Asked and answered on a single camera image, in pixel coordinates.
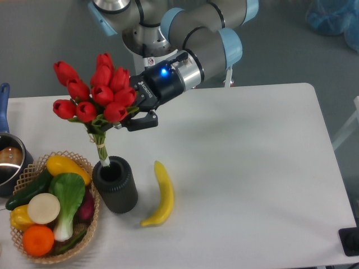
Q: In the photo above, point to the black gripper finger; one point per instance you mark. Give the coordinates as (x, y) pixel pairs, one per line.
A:
(148, 121)

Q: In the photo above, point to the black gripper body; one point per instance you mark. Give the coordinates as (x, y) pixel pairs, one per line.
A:
(156, 86)

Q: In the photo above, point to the red tulip bouquet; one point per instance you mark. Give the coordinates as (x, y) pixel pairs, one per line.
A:
(108, 99)

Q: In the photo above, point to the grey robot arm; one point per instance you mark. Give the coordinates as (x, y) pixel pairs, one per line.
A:
(174, 50)

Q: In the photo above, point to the dark grey ribbed vase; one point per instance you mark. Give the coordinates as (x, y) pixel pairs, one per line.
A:
(115, 184)

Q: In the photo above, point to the yellow plastic banana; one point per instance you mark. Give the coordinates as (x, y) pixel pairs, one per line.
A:
(164, 210)

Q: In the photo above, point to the yellow squash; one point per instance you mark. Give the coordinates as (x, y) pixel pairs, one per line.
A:
(59, 164)

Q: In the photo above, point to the green bok choy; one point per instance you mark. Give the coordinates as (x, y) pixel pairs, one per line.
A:
(69, 188)

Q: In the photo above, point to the purple red onion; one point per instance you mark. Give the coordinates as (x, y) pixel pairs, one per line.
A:
(86, 209)

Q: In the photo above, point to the woven wicker basket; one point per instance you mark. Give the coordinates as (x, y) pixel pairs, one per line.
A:
(29, 174)

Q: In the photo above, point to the dark green cucumber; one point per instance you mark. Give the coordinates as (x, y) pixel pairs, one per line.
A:
(37, 186)

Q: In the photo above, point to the white round radish slice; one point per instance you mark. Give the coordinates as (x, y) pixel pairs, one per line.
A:
(43, 208)

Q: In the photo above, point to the green chili pepper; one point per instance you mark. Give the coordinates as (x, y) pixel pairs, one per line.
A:
(70, 244)

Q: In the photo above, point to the yellow bell pepper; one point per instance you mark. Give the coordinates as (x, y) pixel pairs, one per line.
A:
(20, 219)

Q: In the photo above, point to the orange fruit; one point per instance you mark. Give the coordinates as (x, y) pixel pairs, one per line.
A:
(38, 240)

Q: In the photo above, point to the blue plastic bag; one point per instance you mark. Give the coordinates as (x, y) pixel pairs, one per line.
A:
(333, 18)

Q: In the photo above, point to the black device at table edge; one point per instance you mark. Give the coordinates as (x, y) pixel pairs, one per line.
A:
(349, 241)

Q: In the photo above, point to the blue saucepan with handle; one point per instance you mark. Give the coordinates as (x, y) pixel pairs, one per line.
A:
(14, 155)

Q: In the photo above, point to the white frame at right edge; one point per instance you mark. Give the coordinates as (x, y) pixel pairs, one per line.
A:
(347, 128)

